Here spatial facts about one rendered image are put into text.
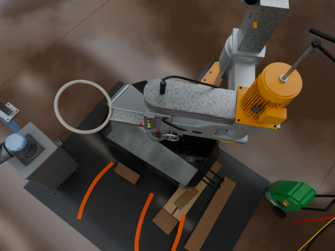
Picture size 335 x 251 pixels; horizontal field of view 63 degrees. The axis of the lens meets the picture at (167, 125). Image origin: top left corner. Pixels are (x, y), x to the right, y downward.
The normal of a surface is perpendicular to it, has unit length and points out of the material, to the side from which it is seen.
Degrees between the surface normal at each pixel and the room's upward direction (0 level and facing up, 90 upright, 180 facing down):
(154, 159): 45
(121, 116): 2
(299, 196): 34
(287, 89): 0
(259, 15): 90
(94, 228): 0
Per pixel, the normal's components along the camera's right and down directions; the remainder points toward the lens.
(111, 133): -0.37, 0.29
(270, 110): 0.07, -0.33
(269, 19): -0.09, 0.94
